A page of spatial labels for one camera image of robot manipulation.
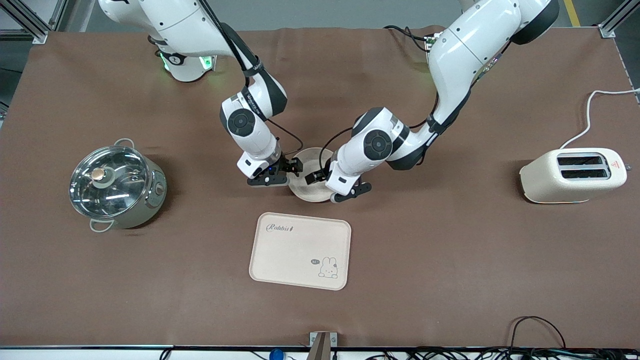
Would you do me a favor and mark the round beige plate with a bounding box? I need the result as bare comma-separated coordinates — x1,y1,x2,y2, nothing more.
287,147,335,203

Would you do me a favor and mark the brown table cover mat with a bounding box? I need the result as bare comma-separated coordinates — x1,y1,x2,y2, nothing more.
0,25,640,349

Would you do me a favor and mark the black looped cable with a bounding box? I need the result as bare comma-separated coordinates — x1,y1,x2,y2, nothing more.
509,316,567,351

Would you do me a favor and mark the cream two-slot toaster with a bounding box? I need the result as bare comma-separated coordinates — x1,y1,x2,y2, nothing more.
519,147,628,204

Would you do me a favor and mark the steel pot with glass lid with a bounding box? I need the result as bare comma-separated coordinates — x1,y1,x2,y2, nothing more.
89,138,168,234

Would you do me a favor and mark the green circuit board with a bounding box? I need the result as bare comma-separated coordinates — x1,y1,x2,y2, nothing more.
424,31,447,52

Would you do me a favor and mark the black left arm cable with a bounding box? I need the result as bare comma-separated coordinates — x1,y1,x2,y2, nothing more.
319,90,441,166

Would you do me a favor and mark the beige rabbit print tray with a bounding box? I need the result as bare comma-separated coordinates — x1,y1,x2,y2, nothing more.
248,212,352,291

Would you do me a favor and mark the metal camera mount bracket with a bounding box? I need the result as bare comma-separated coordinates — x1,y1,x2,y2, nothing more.
309,331,338,360

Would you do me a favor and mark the white toaster power cable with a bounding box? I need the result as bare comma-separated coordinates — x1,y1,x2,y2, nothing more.
559,88,640,150

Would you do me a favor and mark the glass pot lid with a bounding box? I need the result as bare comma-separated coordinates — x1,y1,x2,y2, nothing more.
69,146,152,220

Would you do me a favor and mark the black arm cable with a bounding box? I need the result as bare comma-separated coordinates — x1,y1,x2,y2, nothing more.
319,90,441,166
199,0,304,156

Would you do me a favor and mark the black cable bundle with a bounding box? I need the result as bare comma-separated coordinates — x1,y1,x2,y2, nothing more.
360,346,640,360

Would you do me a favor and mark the aluminium frame profile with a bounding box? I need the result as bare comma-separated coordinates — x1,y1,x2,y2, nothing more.
0,0,68,45
597,0,640,39

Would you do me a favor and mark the black cable at circuit board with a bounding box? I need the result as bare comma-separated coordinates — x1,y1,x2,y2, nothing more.
384,24,431,52

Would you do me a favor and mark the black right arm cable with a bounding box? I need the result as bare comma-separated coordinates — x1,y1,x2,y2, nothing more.
199,0,304,156

